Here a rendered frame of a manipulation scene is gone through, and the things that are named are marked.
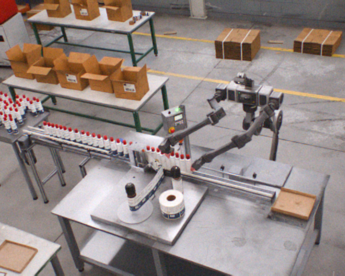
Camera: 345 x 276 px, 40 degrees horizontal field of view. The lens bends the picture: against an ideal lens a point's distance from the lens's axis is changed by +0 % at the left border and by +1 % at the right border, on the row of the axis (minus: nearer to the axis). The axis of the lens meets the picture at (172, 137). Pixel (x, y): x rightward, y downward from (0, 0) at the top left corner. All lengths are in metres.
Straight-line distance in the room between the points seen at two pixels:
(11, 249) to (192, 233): 1.50
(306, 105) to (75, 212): 3.78
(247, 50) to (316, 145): 2.51
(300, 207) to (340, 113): 2.84
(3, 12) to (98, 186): 5.08
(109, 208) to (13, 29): 5.52
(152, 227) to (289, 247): 1.08
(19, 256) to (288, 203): 2.24
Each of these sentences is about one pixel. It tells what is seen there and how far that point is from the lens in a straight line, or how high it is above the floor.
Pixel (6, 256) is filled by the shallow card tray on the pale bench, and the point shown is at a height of 0.80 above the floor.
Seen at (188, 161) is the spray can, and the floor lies 1.03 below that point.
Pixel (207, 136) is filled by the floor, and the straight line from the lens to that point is 6.27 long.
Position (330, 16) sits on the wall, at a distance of 9.08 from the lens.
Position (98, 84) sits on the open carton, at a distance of 6.03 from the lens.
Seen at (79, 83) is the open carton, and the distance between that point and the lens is 6.14.
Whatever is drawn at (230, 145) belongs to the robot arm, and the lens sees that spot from 3.89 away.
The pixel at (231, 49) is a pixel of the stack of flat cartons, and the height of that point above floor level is 0.18.
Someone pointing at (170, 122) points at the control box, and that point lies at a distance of 4.08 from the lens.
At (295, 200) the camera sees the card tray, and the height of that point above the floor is 0.83.
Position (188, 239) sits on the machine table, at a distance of 3.83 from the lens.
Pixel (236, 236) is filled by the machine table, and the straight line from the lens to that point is 3.82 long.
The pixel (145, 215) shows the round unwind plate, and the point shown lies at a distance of 3.98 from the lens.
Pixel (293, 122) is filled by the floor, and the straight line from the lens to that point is 6.47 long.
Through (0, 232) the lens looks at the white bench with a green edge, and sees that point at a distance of 4.44.
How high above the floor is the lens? 3.66
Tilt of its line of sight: 35 degrees down
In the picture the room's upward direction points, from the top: 9 degrees counter-clockwise
